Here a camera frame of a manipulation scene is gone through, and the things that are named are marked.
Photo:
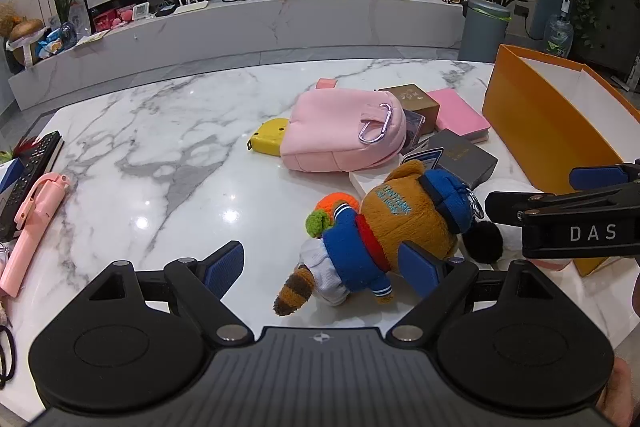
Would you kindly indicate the black remote control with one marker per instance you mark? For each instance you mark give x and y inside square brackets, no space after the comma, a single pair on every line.
[30,177]

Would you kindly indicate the dried flower bunch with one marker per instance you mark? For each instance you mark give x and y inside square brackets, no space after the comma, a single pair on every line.
[5,14]

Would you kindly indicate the person's right forearm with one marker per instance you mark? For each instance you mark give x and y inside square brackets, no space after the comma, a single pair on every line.
[620,387]

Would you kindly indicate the pink selfie stick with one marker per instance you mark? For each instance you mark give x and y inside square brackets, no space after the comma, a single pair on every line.
[30,227]

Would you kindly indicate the red pink gift box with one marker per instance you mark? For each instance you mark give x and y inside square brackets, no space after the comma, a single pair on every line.
[104,20]

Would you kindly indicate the pink fabric pouch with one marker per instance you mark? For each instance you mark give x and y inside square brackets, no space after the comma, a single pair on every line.
[330,127]

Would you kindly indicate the grey pedal trash can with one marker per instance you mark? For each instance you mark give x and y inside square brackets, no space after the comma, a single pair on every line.
[482,32]

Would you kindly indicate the grey drawer cabinet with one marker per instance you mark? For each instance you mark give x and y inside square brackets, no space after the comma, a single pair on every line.
[607,32]

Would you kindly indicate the grey box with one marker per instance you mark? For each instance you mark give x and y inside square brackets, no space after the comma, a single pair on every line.
[462,159]

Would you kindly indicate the brown raccoon plush toy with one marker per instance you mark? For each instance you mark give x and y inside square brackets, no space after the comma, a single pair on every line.
[400,217]

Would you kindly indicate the pink toy figure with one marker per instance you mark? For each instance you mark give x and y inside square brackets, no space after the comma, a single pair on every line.
[122,14]

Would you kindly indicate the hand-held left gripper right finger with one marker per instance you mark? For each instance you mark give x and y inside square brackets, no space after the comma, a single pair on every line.
[419,269]

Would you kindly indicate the clear picture frame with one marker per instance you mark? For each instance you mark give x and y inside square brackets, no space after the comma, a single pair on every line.
[79,12]

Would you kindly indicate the large clear water bottle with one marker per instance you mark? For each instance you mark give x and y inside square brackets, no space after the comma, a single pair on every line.
[557,34]

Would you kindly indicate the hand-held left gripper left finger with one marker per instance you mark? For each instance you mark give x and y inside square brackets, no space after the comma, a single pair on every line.
[224,268]

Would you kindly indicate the blue and white box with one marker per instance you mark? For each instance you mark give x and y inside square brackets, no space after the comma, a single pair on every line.
[10,177]

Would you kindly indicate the marble television console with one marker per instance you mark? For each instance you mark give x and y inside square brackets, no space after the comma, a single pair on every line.
[300,27]

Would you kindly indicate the colourful feather shuttlecock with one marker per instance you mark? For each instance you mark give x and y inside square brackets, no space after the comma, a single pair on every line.
[21,146]

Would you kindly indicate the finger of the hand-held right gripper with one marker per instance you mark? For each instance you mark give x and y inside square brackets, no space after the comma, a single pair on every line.
[595,178]
[505,204]

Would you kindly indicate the small white desk clock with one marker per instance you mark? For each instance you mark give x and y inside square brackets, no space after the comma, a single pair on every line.
[140,10]

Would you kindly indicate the blue snack packet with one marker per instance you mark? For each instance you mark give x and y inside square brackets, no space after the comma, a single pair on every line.
[50,46]

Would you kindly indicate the pink rectangular block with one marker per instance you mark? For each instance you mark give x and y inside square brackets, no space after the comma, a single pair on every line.
[460,117]

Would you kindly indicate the orange cardboard box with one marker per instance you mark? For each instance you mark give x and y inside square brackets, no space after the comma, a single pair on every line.
[540,117]

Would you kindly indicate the gold round vase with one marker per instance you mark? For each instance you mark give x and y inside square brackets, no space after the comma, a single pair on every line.
[25,32]

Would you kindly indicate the dark printed card box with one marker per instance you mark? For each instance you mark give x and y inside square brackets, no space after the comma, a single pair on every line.
[412,129]

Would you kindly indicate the yellow tape measure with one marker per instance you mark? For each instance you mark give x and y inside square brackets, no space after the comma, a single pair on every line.
[270,137]

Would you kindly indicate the small pink block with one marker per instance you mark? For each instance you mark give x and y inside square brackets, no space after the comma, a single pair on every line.
[327,84]

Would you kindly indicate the white flat board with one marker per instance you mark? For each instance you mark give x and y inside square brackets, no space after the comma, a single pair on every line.
[361,181]

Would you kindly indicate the gold cardboard box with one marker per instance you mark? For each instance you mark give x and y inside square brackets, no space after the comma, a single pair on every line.
[415,99]

